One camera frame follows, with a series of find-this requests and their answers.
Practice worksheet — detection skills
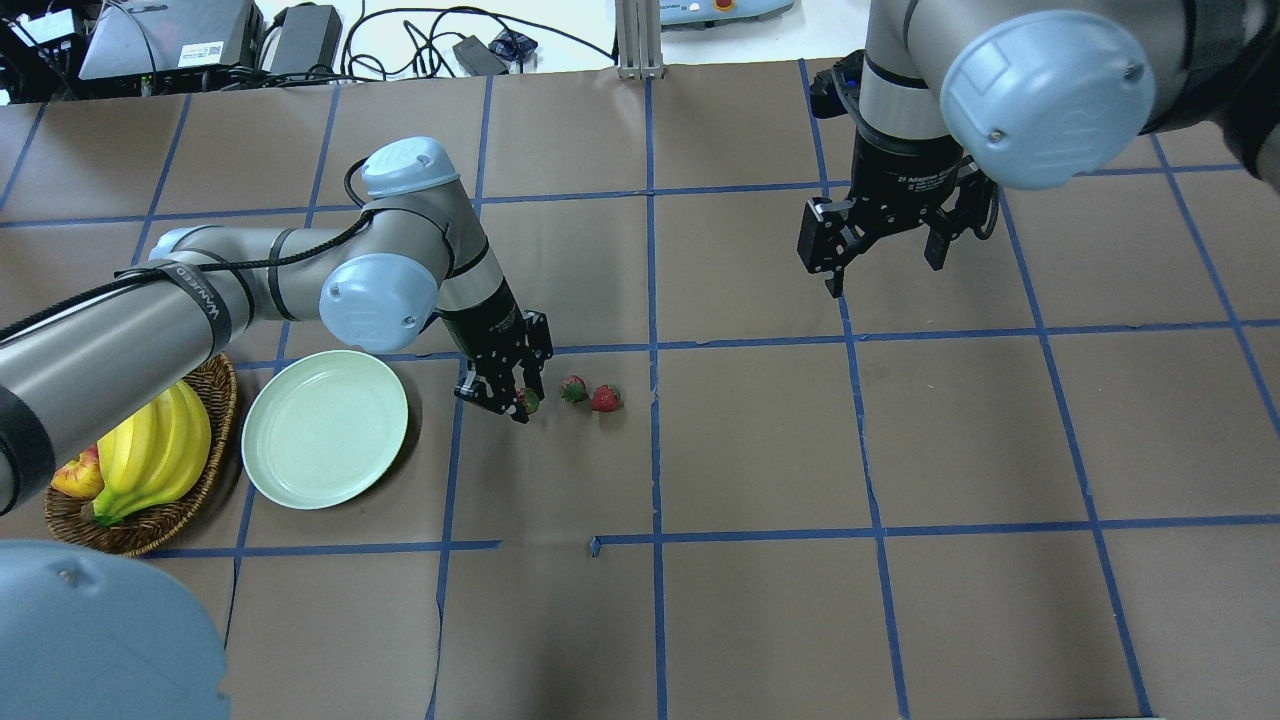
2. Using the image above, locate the light green plate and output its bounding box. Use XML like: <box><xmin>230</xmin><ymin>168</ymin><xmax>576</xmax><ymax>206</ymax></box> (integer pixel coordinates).
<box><xmin>239</xmin><ymin>350</ymin><xmax>410</xmax><ymax>511</ymax></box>

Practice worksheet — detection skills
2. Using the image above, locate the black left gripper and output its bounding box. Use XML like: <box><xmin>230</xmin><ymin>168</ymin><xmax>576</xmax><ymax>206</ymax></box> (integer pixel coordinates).
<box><xmin>454</xmin><ymin>307</ymin><xmax>554</xmax><ymax>424</ymax></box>

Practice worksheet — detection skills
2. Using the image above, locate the yellow banana bunch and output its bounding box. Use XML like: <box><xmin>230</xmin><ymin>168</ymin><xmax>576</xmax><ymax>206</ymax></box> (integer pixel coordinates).
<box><xmin>92</xmin><ymin>380</ymin><xmax>212</xmax><ymax>527</ymax></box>

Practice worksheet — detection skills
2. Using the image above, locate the red strawberry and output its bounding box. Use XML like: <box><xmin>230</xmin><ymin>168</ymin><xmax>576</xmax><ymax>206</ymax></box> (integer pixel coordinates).
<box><xmin>559</xmin><ymin>374</ymin><xmax>590</xmax><ymax>404</ymax></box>
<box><xmin>517</xmin><ymin>387</ymin><xmax>543</xmax><ymax>415</ymax></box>
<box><xmin>589</xmin><ymin>384</ymin><xmax>625</xmax><ymax>414</ymax></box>

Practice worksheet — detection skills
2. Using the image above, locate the aluminium frame post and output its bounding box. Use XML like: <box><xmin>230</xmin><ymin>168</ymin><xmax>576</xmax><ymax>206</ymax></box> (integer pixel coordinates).
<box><xmin>614</xmin><ymin>0</ymin><xmax>666</xmax><ymax>79</ymax></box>

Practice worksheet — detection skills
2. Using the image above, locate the black power adapter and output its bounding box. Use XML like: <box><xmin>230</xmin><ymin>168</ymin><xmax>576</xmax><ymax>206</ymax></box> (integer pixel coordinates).
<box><xmin>260</xmin><ymin>3</ymin><xmax>342</xmax><ymax>76</ymax></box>

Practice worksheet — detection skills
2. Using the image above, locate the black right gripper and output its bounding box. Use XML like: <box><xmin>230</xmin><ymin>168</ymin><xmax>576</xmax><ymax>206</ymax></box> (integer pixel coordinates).
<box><xmin>797</xmin><ymin>150</ymin><xmax>998</xmax><ymax>299</ymax></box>

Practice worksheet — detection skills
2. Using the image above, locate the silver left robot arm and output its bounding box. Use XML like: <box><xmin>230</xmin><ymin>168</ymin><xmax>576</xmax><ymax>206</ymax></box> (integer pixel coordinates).
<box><xmin>3</xmin><ymin>136</ymin><xmax>553</xmax><ymax>719</ymax></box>

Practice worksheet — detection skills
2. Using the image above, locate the brown wicker basket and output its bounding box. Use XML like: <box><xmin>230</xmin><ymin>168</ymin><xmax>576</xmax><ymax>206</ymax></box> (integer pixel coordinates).
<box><xmin>44</xmin><ymin>354</ymin><xmax>238</xmax><ymax>557</ymax></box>

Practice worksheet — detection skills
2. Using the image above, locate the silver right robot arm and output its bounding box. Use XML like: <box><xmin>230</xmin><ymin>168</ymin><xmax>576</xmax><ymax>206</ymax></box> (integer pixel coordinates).
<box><xmin>797</xmin><ymin>1</ymin><xmax>1279</xmax><ymax>297</ymax></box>

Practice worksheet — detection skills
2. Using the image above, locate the red yellow apple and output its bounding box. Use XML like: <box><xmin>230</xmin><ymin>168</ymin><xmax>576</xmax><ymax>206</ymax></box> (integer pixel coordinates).
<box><xmin>50</xmin><ymin>445</ymin><xmax>105</xmax><ymax>500</ymax></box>

